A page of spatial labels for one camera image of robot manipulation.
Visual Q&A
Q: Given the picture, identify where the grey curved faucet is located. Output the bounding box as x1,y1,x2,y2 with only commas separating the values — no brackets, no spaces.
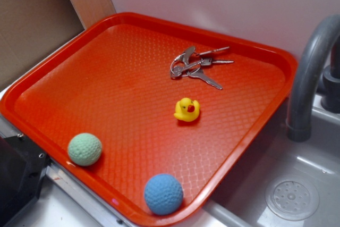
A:
286,14,339,142

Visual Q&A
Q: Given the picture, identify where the brown cardboard panel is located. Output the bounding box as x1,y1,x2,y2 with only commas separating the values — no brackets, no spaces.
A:
1,0,83,89

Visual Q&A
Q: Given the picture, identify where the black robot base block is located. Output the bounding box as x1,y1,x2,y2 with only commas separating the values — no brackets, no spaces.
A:
1,136,49,226

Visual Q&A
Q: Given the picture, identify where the silver key bunch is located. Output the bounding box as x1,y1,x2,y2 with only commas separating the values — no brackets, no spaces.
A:
169,46,234,90

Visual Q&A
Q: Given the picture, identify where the yellow rubber duck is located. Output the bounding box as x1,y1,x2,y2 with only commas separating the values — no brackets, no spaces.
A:
174,98,200,122

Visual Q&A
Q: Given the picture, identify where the red plastic tray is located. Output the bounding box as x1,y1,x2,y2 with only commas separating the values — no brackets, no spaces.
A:
1,13,297,226

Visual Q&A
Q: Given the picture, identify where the green dimpled ball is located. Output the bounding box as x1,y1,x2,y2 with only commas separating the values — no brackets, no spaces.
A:
67,133,103,166

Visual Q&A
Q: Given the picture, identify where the blue dimpled ball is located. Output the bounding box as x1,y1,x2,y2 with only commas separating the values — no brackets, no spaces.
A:
144,174,184,216

